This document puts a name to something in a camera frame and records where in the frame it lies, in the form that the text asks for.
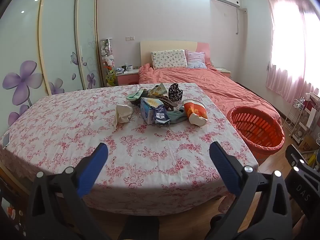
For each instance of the yellow white snack bag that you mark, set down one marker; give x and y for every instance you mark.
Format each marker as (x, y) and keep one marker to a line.
(156, 90)

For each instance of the yellow container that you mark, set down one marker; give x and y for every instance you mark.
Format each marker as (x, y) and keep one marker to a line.
(313, 158)

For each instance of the light green sock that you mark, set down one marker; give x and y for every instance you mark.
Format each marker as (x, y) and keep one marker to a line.
(135, 95)

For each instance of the wall switch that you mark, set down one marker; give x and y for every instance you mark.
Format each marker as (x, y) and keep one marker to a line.
(130, 38)

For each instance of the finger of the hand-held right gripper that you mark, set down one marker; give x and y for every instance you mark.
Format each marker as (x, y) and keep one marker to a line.
(297, 158)

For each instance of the smartphone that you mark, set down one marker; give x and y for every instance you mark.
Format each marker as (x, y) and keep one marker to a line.
(6, 140)

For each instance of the teal cloth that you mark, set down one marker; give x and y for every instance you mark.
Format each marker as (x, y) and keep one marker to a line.
(177, 116)

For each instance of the striped pink pillow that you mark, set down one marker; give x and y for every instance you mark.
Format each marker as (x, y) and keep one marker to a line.
(196, 59)

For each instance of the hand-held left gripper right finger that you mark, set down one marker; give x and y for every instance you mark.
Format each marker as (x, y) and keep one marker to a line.
(225, 170)

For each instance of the plush toy display column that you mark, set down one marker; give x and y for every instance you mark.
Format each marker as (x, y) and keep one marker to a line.
(108, 60)

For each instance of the orange plastic basket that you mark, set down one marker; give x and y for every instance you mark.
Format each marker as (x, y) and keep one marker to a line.
(257, 130)

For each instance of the floral pillow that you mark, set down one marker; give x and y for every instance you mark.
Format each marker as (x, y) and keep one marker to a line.
(168, 58)

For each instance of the white mug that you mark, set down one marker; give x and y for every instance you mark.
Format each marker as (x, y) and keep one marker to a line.
(129, 68)

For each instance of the cardboard box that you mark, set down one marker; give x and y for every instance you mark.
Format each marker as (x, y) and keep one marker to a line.
(306, 143)

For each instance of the light blue tissue packet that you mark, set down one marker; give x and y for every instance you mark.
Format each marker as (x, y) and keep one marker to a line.
(147, 111)

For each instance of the flower print sliding wardrobe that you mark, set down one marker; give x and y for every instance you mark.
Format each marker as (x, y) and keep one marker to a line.
(50, 42)

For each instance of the pink curtain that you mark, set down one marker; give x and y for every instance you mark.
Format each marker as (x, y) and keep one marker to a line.
(287, 42)

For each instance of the dark blue snack bag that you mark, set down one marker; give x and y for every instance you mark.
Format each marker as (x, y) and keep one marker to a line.
(161, 116)

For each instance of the white conduit pipe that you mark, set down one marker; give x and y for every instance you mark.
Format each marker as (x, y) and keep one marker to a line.
(237, 20)

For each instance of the black patterned sock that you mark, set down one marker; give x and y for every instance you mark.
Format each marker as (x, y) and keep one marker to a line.
(175, 92)

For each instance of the bed with coral duvet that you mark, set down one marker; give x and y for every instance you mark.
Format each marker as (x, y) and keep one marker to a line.
(220, 87)

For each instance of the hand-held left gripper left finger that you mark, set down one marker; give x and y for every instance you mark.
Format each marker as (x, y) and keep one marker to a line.
(92, 170)

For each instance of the white crumpled cloth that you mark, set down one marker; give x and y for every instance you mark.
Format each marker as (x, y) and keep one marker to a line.
(122, 113)

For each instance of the brown hair clip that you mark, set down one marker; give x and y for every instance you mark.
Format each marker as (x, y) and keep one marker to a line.
(166, 101)

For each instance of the cream pink headboard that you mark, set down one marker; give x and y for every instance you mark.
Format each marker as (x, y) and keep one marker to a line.
(165, 45)

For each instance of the dark striped cloth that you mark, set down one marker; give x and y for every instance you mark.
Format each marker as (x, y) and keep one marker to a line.
(135, 102)

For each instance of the floral pink tablecloth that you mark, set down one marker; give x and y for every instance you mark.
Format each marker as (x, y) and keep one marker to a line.
(75, 120)

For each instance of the pink white nightstand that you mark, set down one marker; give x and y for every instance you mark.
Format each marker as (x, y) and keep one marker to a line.
(223, 70)
(126, 77)

